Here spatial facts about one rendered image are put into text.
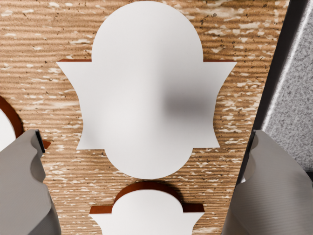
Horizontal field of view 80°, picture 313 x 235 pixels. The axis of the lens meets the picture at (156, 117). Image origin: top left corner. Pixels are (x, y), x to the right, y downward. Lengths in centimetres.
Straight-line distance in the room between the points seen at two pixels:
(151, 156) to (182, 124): 4
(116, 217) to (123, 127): 11
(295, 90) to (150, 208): 18
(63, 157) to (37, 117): 5
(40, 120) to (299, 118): 25
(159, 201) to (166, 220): 3
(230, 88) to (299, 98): 8
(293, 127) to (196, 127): 12
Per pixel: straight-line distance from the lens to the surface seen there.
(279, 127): 23
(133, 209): 22
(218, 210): 26
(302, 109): 24
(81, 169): 21
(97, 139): 17
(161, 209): 22
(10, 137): 19
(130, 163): 18
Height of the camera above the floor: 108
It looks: 63 degrees down
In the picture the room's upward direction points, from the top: 176 degrees clockwise
